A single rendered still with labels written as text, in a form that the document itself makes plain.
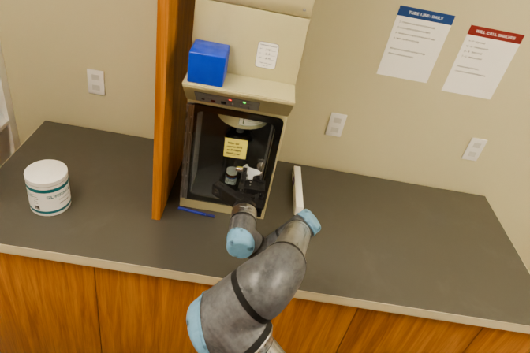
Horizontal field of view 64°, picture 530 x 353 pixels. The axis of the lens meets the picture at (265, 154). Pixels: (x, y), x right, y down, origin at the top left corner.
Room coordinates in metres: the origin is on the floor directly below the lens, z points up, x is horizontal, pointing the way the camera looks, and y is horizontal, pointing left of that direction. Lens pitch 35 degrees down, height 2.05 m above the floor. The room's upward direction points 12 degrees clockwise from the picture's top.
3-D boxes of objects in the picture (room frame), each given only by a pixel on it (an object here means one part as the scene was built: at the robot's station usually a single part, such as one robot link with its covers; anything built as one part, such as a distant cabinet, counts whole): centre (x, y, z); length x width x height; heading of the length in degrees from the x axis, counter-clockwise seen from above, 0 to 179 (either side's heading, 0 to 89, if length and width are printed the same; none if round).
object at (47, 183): (1.04, 0.70, 1.02); 0.13 x 0.13 x 0.15
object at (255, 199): (0.99, 0.02, 1.20); 0.12 x 0.09 x 0.08; 4
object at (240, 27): (1.30, 0.12, 1.33); 0.32 x 0.25 x 0.77; 94
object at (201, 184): (1.16, 0.11, 1.19); 0.30 x 0.01 x 0.40; 93
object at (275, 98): (1.11, 0.11, 1.46); 0.32 x 0.12 x 0.10; 94
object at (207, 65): (1.11, 0.21, 1.56); 0.10 x 0.10 x 0.09; 4
